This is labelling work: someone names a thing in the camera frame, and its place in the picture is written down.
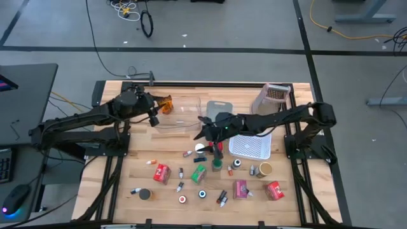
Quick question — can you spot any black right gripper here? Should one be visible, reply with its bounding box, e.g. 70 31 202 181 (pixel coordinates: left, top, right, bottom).
193 113 244 160

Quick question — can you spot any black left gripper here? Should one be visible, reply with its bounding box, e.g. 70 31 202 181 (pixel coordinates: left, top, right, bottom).
137 90 172 128

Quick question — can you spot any amber spice packet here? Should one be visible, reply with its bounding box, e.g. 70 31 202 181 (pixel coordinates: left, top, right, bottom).
158 94 174 115

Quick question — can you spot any clear plastic bin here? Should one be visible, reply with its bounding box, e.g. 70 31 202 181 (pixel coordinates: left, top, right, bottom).
152 95 204 134

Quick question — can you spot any green cereal box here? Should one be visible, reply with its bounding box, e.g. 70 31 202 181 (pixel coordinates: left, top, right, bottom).
190 163 207 184

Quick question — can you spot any red cereal box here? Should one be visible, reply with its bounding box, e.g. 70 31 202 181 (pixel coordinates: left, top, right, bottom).
265 181 286 202
153 163 172 185

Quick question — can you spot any pink cereal box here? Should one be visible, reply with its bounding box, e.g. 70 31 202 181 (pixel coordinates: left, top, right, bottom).
232 179 248 200

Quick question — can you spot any tan lid spice jar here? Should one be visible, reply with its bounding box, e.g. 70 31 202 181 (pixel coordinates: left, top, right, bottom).
256 161 273 179

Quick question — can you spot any grey plastic bin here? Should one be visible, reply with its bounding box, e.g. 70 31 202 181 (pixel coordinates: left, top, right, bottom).
205 100 235 121

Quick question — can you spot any white perforated basket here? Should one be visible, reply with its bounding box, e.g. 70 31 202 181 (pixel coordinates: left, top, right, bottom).
228 132 273 161

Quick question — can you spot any black desk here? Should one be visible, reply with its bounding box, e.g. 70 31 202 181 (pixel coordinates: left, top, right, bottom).
0 62 59 147

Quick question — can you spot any black hex key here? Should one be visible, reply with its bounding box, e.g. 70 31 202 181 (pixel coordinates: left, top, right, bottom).
9 119 20 141

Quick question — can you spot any grey side table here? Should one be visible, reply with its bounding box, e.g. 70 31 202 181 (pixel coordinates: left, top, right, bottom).
0 144 48 223

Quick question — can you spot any computer screen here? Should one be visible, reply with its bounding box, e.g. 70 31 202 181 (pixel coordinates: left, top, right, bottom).
0 73 19 93

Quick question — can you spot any black keyboard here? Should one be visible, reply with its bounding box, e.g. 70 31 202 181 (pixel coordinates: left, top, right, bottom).
0 148 13 184

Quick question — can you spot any black computer mouse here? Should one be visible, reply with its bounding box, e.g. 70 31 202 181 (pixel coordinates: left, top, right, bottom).
1 183 32 216

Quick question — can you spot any grey table foot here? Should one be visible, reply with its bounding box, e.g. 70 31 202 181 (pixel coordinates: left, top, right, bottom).
365 97 407 107

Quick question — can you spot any grey desk leg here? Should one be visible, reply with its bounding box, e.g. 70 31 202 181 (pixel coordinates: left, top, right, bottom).
332 0 397 24

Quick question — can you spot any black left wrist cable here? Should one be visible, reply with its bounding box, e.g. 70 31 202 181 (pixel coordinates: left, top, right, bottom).
127 114 153 125

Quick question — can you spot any black aluminium table frame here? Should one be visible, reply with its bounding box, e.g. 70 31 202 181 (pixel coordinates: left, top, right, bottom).
74 80 352 229

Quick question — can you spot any black cable coil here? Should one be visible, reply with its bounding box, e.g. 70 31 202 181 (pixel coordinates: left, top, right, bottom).
139 0 155 38

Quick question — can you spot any thin yellow cable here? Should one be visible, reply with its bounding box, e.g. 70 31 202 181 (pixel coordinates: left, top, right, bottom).
50 91 85 112

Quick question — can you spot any white and yellow cable bundle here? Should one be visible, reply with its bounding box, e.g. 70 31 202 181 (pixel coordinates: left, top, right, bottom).
106 0 142 22

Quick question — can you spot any long black floor cable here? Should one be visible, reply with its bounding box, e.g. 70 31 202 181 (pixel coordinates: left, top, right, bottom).
85 0 152 79

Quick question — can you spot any yellow extension cable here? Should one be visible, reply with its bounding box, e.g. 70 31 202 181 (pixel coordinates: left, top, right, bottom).
309 0 397 41

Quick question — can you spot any black cable bundle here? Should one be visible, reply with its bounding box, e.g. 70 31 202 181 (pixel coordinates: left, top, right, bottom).
383 27 407 57

